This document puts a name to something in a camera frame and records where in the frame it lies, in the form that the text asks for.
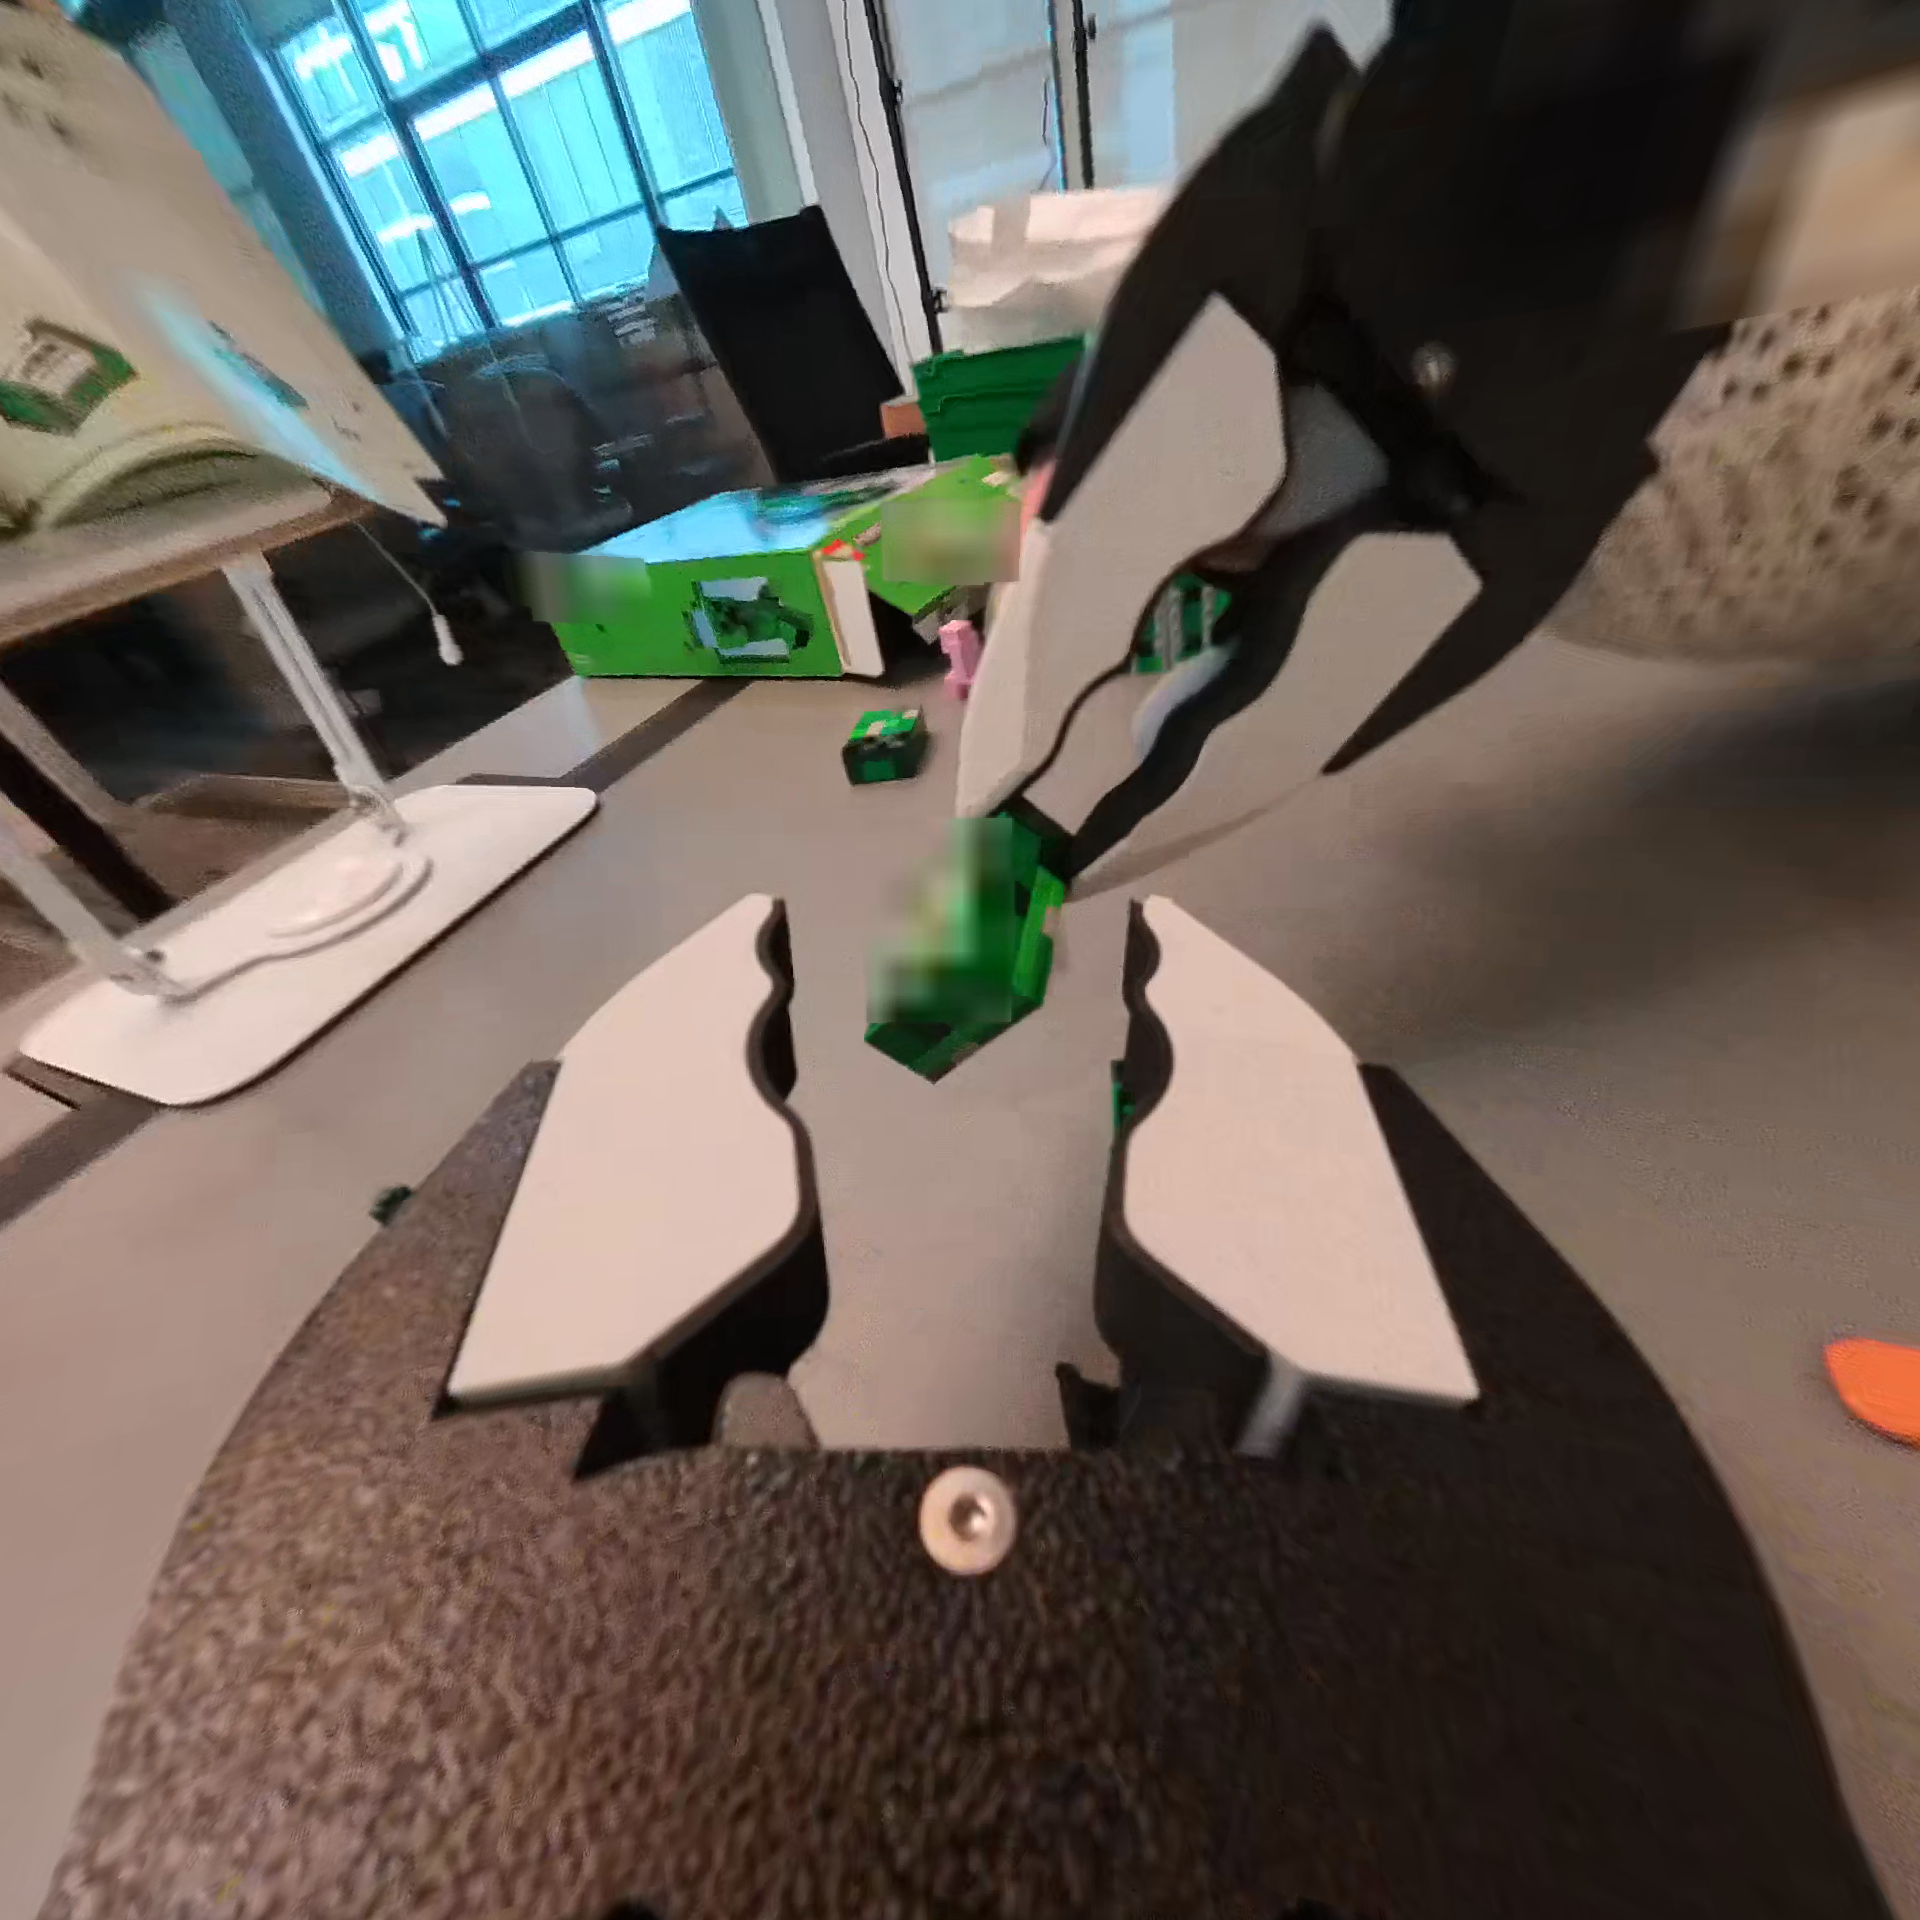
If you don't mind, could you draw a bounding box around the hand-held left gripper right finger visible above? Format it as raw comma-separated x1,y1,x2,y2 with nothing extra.
1094,894,1483,1461

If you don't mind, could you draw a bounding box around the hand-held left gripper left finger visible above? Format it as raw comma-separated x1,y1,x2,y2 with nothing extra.
443,894,832,1457

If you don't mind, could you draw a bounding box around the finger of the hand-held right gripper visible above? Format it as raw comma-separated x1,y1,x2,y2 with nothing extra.
1067,528,1483,888
954,293,1296,825

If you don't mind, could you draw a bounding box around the tall green creeper lego model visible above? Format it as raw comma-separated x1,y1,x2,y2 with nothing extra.
1131,573,1239,676

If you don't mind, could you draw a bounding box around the person's right forearm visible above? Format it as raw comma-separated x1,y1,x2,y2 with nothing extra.
1546,293,1920,662

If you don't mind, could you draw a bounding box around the small green lego cube head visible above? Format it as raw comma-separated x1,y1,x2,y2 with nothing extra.
839,705,933,789

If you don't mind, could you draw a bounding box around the green lego box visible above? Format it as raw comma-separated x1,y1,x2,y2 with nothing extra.
546,458,1038,684

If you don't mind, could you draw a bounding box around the green plastic crate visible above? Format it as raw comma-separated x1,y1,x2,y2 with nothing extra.
913,336,1088,464

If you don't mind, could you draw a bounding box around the white plastic bag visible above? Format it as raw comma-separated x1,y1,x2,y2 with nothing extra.
945,187,1174,362

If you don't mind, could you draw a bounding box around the white stand with clear arms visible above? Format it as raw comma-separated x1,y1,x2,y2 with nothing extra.
0,488,601,1109

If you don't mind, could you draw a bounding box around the dark chair backrest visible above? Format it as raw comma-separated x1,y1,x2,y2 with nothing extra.
653,201,933,484

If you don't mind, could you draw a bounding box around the orange brick separator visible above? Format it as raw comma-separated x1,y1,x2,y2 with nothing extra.
1822,1336,1920,1450

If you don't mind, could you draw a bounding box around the black grid window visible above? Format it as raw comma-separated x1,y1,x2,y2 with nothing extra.
264,0,752,355

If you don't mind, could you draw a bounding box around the instruction booklet on stand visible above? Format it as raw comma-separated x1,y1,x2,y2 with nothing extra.
0,0,448,536

